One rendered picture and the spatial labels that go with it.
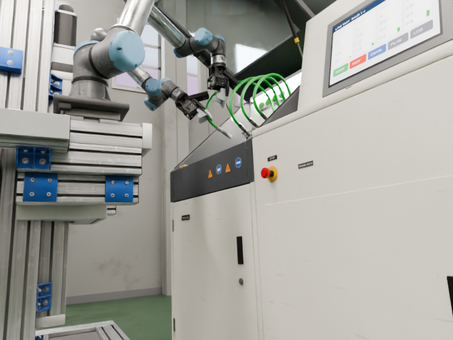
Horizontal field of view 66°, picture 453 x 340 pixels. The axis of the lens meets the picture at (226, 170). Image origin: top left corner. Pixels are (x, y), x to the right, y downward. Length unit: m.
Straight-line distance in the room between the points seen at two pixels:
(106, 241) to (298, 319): 3.28
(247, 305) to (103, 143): 0.74
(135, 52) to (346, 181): 0.76
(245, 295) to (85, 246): 3.03
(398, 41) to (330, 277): 0.77
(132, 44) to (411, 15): 0.89
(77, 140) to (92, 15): 3.90
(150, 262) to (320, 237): 3.41
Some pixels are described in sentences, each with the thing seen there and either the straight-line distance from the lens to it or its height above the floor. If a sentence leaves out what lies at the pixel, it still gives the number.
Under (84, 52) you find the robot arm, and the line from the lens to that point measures 1.30.
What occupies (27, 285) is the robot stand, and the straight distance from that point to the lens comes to 1.33.
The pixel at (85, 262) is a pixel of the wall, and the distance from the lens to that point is 4.17.
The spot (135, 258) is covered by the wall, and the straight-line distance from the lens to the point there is 4.25.
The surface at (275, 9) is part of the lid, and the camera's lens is 1.82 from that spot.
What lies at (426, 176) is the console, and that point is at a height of 0.71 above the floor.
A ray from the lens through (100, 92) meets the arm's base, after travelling 1.24.
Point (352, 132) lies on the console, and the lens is 0.98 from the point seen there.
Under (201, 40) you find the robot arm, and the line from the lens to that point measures 1.72.
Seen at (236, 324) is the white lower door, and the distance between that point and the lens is 1.39.
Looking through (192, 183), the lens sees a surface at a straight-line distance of 1.63.
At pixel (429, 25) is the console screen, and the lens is 1.27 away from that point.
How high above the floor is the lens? 0.59
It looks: 11 degrees up
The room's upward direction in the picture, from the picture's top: 3 degrees counter-clockwise
